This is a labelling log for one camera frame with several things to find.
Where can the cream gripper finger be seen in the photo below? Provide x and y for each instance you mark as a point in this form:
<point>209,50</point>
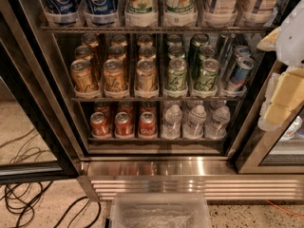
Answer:
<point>269,42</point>
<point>284,93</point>

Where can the white blue label bottle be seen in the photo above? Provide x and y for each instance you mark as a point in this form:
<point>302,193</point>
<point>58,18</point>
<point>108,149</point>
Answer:
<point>219,13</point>

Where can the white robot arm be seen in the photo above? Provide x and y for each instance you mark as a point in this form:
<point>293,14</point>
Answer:
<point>290,41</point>

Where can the rightmost white label bottle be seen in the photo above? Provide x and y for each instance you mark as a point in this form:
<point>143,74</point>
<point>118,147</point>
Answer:
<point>256,13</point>

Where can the right water bottle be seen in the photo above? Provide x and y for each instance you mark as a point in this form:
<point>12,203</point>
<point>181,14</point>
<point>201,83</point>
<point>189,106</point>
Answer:
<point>216,127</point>

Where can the water bottle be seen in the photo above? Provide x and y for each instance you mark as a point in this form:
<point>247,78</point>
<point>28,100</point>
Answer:
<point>171,125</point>
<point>193,128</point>
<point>216,127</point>

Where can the right 7up bottle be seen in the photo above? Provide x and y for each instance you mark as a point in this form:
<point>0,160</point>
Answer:
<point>180,13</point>

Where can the middle water bottle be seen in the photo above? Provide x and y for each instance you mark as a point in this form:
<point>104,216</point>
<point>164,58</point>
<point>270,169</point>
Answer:
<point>193,128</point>

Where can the steel fridge base grille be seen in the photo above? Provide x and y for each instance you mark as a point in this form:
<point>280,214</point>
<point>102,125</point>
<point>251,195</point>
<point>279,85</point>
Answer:
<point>216,179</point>

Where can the left water bottle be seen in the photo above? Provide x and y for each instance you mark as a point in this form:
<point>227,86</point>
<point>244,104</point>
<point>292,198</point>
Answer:
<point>171,125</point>

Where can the left glass fridge door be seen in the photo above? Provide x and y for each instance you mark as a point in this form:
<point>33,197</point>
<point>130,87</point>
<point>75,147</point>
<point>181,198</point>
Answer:
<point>34,70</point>

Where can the back blue silver can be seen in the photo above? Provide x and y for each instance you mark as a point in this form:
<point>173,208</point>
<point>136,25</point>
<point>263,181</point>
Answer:
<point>238,51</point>

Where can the blue silver can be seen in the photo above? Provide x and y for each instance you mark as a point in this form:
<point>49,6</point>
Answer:
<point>238,51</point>
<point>240,74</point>

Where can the front blue silver can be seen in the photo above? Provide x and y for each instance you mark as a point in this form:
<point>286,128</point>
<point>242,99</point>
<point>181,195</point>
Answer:
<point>240,74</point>

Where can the front right green can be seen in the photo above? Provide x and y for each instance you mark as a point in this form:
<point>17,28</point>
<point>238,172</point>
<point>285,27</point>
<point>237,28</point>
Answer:
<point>208,73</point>

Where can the middle row green can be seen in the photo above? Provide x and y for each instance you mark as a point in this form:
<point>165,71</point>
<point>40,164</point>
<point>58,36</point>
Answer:
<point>176,52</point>

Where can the front left green can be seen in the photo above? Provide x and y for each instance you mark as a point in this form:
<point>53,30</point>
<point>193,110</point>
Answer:
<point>176,75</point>

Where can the row gold can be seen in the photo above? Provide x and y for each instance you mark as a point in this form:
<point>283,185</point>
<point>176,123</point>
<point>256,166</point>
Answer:
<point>117,52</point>
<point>147,52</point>
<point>84,52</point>

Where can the front right orange can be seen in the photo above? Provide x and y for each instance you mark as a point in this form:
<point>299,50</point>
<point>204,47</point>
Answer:
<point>147,124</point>

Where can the orange can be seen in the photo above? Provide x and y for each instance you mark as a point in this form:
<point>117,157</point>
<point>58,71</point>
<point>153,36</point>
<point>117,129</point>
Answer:
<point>98,122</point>
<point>147,124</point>
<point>123,124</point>

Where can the front middle orange can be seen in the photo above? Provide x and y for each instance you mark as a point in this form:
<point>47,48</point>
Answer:
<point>123,124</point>

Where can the clear plastic bin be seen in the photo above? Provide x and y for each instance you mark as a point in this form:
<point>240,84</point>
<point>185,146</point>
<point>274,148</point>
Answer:
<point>160,210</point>

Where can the middle row left gold can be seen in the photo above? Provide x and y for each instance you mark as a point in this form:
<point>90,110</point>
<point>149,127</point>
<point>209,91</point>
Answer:
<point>84,52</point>

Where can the front left orange can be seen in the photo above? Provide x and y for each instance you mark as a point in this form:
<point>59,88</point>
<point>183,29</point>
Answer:
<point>98,122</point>

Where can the front left gold can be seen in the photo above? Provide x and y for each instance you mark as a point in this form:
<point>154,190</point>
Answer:
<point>83,77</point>

